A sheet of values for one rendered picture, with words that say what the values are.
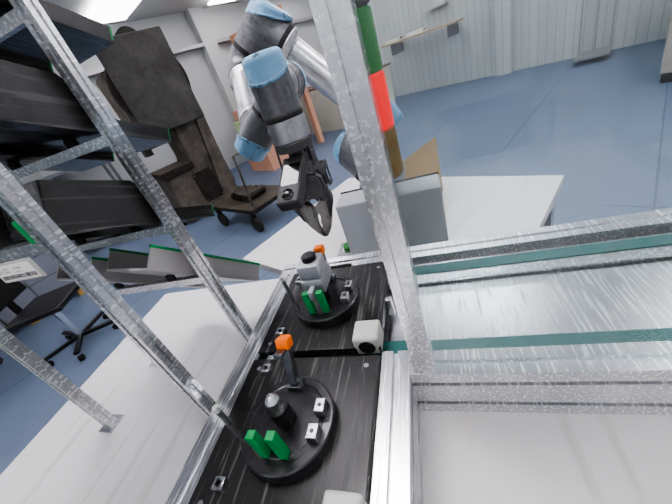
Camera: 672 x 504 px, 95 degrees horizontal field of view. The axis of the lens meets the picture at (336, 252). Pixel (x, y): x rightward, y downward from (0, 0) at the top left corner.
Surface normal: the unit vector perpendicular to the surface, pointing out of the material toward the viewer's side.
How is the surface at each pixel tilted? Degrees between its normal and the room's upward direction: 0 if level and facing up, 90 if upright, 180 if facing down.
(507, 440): 0
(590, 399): 90
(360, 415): 0
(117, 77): 90
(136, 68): 90
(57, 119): 90
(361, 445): 0
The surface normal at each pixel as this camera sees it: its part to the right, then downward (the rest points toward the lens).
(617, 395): -0.18, 0.58
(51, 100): 0.89, -0.04
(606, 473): -0.30, -0.80
